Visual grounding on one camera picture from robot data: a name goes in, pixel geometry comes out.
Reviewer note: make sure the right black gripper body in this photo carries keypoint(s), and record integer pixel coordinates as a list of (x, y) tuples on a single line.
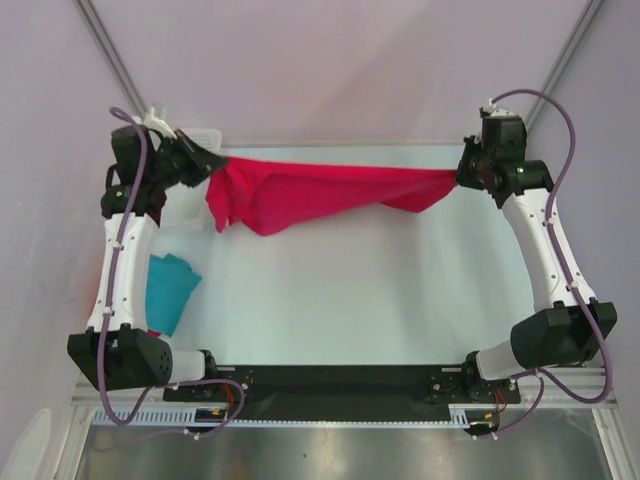
[(471, 168)]

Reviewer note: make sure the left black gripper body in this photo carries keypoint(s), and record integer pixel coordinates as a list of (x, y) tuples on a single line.
[(172, 165)]

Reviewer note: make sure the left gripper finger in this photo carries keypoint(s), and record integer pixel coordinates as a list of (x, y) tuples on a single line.
[(190, 147), (210, 162)]

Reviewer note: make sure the pink t shirt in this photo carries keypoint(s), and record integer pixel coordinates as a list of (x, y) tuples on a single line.
[(269, 197)]

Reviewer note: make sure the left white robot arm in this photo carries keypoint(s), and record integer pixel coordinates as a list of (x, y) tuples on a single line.
[(116, 351)]

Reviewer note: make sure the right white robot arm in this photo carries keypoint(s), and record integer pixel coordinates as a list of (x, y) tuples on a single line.
[(568, 322)]

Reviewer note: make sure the white plastic basket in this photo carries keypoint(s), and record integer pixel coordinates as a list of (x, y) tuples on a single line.
[(185, 209)]

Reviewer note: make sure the teal t shirt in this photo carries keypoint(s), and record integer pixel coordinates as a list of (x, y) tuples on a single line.
[(170, 284)]

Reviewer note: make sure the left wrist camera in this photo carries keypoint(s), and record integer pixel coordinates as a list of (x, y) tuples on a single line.
[(154, 119)]

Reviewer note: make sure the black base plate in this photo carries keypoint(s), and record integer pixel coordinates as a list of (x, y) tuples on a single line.
[(373, 393)]

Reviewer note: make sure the aluminium frame rail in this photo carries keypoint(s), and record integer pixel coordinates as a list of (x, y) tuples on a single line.
[(584, 382)]

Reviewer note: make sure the white cable duct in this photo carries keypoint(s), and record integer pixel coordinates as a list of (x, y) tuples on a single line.
[(193, 417)]

